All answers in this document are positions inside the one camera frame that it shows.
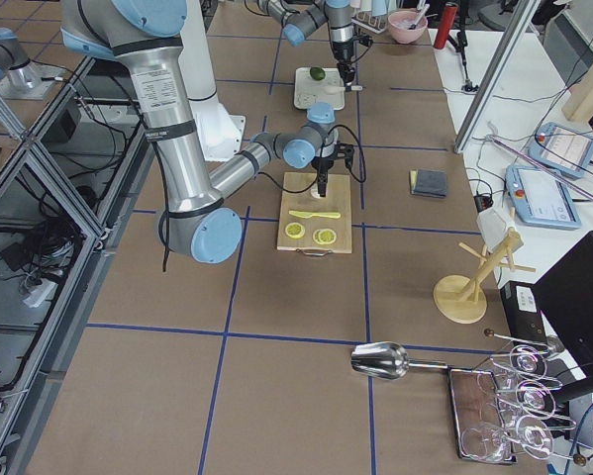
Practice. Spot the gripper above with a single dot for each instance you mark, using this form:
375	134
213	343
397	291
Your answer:
323	164
343	51

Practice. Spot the white spoon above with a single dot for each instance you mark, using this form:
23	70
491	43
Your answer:
332	89

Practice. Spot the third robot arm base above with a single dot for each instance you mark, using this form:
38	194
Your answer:
20	78

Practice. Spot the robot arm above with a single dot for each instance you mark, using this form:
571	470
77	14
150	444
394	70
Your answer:
336	16
145	37

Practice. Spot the pink bowl with ice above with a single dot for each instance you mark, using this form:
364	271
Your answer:
404	27

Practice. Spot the white rectangular tray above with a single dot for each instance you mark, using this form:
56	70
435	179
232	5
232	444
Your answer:
307	91

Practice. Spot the green lime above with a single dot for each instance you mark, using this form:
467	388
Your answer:
317	73

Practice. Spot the yellow plastic knife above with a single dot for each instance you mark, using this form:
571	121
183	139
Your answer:
310	215

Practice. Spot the wooden cutting board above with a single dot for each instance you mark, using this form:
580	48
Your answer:
338	200

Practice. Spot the grey folded cloth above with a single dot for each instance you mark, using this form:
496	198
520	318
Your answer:
428	183

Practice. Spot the black tripod stick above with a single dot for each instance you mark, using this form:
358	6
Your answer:
459	43

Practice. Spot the red cylinder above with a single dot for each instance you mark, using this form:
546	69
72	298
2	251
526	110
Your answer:
445	24

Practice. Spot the wooden mug tree stand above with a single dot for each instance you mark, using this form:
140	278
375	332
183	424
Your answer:
460	298

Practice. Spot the steel scoop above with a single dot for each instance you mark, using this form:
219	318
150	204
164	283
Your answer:
388	360

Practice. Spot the teach pendant near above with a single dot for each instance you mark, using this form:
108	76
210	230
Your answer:
539	199

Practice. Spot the teach pendant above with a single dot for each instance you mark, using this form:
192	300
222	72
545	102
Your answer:
539	199
562	148

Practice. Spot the teach pendant far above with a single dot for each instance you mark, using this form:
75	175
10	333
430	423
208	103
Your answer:
562	148

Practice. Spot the black box on desk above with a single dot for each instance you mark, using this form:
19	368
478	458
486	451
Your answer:
524	317

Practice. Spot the black monitor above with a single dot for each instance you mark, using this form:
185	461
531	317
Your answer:
565	296

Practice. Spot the clear wine glass rack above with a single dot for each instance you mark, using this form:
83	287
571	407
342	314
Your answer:
526	402

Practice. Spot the dark tray with glasses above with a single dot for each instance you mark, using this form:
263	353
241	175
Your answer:
472	400

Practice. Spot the lemon slice near handle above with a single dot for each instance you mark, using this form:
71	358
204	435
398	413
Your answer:
294	230

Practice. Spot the white wire cup rack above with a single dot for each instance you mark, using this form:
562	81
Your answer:
370	14

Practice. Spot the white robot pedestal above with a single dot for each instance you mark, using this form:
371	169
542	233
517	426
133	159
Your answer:
220	133

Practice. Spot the aluminium frame post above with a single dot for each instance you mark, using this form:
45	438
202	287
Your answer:
517	26

